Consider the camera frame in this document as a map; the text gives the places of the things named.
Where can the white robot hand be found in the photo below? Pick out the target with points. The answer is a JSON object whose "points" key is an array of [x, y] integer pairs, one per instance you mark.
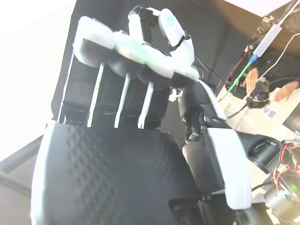
{"points": [[105, 175]]}

